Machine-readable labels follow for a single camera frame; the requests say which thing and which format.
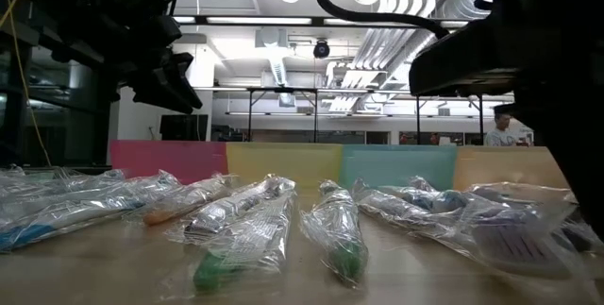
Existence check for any yellow plastic bin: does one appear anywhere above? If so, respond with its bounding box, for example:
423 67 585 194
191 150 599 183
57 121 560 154
225 142 344 189

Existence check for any teal plastic bin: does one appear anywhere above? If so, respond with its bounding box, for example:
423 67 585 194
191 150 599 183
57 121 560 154
340 144 459 191

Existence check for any black monitor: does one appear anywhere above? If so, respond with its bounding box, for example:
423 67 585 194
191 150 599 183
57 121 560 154
159 113 210 142

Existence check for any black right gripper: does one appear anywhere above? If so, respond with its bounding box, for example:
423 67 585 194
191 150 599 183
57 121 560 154
408 9 604 108

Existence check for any person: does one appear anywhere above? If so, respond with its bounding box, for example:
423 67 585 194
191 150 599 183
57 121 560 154
484 111 519 147

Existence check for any green toothbrush in clear wrap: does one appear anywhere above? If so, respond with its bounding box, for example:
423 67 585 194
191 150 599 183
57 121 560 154
192 191 297 293
299 179 370 288

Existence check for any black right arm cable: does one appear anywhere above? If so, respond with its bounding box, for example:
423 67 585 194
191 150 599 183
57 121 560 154
309 0 450 41

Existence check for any purple toothbrush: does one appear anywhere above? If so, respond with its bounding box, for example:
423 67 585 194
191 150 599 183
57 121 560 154
351 176 576 281
181 174 297 246
466 180 578 208
559 217 604 255

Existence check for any blue toothbrush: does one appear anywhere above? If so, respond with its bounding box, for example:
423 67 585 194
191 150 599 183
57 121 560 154
0 181 95 221
377 182 473 214
0 170 184 253
0 165 129 202

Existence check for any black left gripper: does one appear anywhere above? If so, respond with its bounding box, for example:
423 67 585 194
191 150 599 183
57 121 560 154
106 0 204 115

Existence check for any black metal frame table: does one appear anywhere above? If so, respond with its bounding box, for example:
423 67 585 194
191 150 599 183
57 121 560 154
245 86 320 144
414 91 485 145

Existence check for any black overhead beam with lights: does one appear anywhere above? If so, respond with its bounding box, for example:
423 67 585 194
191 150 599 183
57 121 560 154
172 13 473 30

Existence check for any orange plastic bin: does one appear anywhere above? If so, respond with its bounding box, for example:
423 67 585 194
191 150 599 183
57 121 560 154
453 145 572 191

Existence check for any yellow cable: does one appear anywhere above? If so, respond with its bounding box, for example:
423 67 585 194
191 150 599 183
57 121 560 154
0 0 53 167

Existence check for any orange toothbrush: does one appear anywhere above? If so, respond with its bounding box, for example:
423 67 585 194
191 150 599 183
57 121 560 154
141 173 235 227

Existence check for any black overhead camera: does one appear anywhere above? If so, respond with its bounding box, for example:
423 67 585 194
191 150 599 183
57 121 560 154
312 38 331 59

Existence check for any pink plastic bin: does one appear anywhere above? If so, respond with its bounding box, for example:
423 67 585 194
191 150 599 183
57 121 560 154
109 139 229 186

